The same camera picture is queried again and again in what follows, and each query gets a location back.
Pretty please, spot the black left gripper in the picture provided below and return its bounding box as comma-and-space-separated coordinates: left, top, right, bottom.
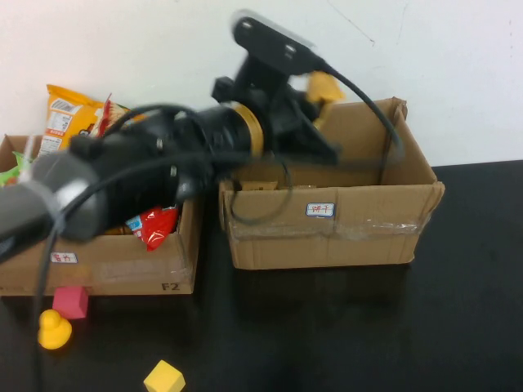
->
262, 80, 342, 165

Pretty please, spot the yellow snack packet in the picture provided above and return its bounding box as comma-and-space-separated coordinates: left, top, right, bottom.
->
306, 71, 346, 128

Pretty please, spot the white label red writing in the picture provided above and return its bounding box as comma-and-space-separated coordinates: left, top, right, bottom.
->
306, 203, 336, 218
49, 251, 79, 265

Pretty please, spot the clear packing tape strip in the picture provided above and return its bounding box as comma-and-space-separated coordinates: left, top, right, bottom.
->
226, 216, 431, 241

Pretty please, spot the taped open cardboard box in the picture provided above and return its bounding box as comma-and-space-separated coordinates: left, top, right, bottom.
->
219, 96, 446, 270

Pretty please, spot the red shrimp stick bag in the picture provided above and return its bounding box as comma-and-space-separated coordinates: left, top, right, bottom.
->
96, 93, 180, 252

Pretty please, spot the cardboard box printed F2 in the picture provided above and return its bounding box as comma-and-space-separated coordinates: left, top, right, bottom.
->
0, 134, 202, 296

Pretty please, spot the orange chip bag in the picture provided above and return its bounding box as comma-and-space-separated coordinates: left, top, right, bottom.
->
38, 84, 144, 158

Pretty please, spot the yellow foam cube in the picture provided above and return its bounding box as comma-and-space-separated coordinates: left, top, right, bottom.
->
143, 359, 187, 392

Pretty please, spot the pink foam cube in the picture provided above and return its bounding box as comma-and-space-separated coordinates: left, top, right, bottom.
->
51, 286, 90, 320

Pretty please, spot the light green chip bag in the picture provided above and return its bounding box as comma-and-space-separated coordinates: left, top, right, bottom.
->
0, 150, 34, 187

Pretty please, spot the yellow rubber duck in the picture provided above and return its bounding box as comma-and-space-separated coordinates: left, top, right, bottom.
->
36, 309, 74, 350

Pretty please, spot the black camera cable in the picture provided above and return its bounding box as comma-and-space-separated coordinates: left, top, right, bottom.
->
34, 56, 405, 392

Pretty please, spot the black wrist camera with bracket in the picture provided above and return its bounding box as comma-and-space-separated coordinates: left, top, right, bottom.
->
230, 10, 322, 108

